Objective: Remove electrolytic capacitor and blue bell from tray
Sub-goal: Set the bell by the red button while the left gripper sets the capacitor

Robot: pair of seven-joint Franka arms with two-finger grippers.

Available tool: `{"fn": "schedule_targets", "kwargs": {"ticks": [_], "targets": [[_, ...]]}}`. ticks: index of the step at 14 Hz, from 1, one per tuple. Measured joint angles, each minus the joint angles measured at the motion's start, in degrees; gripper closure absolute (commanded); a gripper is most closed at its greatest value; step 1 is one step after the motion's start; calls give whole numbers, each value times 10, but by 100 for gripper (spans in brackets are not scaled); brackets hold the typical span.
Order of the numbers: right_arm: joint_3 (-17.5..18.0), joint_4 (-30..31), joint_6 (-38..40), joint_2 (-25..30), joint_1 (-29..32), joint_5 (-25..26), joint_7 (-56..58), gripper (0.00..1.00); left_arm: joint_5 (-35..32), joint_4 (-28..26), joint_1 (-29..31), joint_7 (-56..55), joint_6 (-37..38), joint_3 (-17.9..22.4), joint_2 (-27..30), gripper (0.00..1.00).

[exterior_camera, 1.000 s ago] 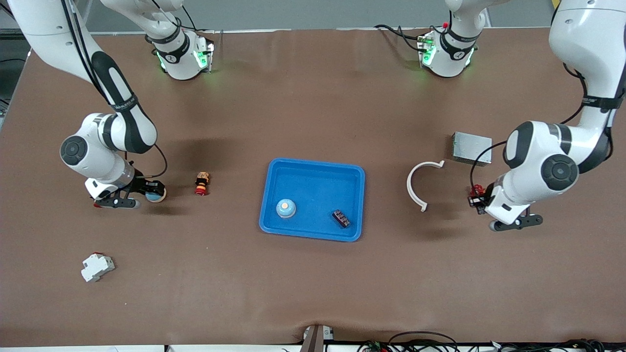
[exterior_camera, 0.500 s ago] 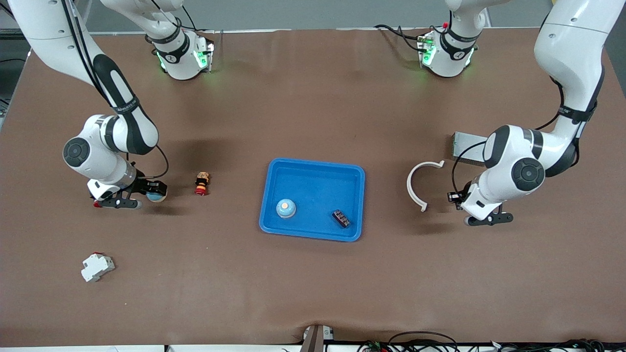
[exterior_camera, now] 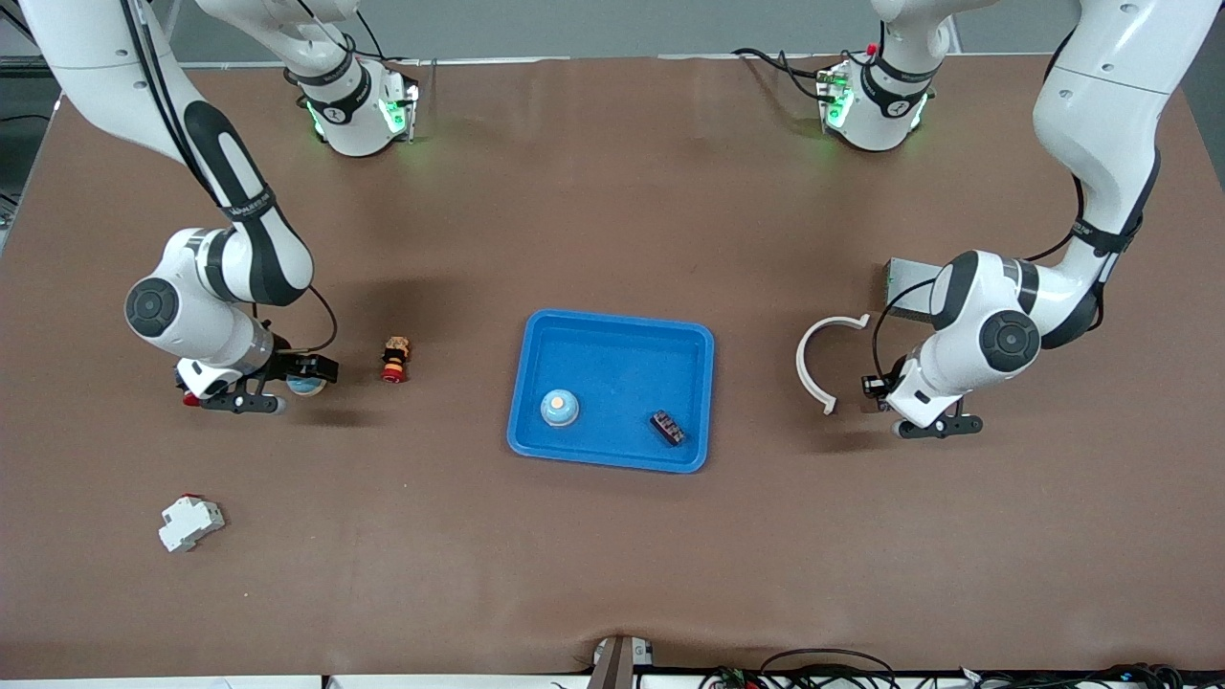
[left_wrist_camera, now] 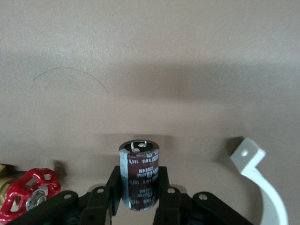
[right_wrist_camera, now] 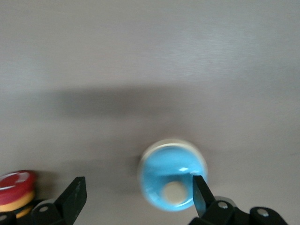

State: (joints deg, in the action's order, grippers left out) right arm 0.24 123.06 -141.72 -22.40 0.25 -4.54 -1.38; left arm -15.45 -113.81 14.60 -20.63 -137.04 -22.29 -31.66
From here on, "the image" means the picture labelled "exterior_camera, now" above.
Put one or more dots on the blue dome service bell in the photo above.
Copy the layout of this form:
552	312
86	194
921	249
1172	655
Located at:
304	387
560	408

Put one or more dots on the black terminal block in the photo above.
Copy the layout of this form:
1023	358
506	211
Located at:
667	428

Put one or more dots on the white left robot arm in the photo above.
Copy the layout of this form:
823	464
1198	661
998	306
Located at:
1101	96

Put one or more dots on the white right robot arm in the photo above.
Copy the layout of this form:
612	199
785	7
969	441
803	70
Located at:
86	57

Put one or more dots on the red yellow emergency stop button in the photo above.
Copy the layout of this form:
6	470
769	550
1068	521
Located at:
394	359

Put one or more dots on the white curved pipe clamp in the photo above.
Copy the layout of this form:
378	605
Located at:
800	362

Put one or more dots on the grey metal box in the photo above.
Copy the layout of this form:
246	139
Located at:
904	277

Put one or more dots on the white circuit breaker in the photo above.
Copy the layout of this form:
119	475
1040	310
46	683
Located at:
189	523

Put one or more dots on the blue plastic tray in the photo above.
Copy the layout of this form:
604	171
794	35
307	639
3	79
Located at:
622	383

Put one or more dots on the brown table mat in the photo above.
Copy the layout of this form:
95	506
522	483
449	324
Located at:
612	574

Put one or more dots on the small white mount box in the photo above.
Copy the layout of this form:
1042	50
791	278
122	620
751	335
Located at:
642	653

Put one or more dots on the aluminium frame post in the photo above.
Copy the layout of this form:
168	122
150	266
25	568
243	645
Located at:
24	65

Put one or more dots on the brown camera stand post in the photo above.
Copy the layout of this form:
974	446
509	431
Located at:
612	665

